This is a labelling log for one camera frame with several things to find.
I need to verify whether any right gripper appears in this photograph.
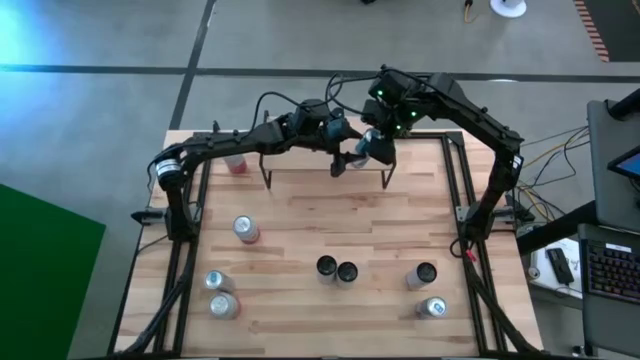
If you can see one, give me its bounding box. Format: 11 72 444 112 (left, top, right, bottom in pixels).
360 99 407 167

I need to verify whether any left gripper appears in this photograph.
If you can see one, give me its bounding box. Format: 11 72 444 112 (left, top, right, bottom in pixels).
322 115 365 179

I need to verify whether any blue silver Red Bull can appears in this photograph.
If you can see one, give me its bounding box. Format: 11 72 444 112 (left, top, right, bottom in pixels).
414 296 449 321
352 127 384 170
203 269 236 295

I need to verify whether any pink white Spindrift can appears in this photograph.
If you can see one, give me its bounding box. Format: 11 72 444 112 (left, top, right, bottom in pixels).
208 291 242 321
223 153 249 175
232 214 261 245

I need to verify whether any Celsius Peach Vibe can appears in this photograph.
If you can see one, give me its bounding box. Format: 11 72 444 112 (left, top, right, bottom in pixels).
315 254 339 286
404 261 439 292
335 260 359 290

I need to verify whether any white round stand base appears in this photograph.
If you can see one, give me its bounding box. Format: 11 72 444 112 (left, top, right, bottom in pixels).
489 0 528 19

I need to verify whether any black desk support pole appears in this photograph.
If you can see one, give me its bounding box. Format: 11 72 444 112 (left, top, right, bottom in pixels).
516 199 599 256

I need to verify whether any white paper sheet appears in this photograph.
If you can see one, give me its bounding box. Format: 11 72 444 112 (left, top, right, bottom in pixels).
528 237 584 300

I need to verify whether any black phone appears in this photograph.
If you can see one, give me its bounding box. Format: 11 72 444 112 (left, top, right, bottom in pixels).
545 247 576 286

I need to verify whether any grey computer desk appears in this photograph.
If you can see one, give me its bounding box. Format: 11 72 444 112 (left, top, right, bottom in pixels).
586 88 640 234

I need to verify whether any computer monitor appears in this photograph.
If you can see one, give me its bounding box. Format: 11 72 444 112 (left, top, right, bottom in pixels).
607 144 640 180

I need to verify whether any black computer keyboard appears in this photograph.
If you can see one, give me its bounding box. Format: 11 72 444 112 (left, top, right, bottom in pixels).
585 238 640 306

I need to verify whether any black mat orange striped edge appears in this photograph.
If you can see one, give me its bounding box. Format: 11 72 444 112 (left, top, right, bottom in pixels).
572 0 640 64

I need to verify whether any grey keyboard tray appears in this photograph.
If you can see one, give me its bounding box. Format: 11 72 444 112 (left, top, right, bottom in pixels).
577 223 640 359

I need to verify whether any green floor mat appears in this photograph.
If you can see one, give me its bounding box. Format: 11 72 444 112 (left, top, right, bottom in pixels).
0 182 107 360

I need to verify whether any black aluminium table frame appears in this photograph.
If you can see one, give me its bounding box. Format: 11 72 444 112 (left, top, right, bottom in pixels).
107 119 546 359

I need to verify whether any yellow cable bundle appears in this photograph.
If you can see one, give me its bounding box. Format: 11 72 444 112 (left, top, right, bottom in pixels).
499 132 591 221

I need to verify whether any black cable bundle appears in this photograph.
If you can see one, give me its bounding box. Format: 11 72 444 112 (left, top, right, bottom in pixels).
494 124 591 221

